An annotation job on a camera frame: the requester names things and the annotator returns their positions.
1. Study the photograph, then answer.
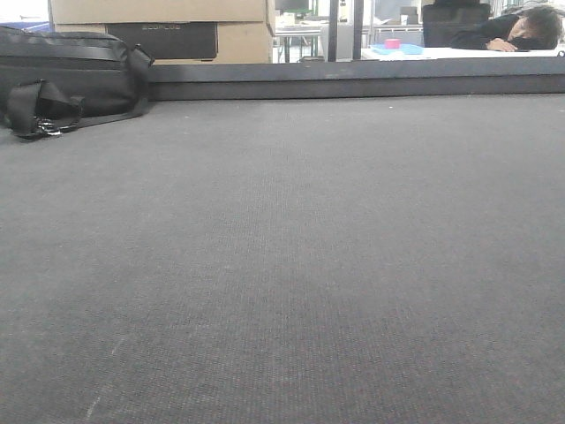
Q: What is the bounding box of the person in black clothing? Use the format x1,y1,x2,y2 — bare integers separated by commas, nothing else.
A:
449,5,563,52

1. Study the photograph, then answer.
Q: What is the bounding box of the black conveyor side rail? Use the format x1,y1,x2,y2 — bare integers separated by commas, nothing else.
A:
149,56,564,101

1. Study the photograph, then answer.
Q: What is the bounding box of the shallow blue tray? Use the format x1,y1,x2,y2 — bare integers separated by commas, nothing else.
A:
370,43,424,56

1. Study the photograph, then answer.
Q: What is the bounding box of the black office chair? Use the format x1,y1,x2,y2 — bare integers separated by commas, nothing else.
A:
421,1,491,48

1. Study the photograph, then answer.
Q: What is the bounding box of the black vertical post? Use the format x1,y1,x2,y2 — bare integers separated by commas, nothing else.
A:
327,0,339,62

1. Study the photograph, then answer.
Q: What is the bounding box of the pink tape roll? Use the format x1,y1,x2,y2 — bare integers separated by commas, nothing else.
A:
384,38,402,49

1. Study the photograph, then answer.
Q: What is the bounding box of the large cardboard box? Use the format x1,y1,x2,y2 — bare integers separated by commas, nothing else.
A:
49,0,275,64

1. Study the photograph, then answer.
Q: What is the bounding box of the white background table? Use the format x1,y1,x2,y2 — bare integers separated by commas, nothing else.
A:
361,46,564,61

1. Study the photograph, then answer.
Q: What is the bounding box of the black fabric bag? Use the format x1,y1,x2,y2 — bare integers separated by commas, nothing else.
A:
1,26,154,140

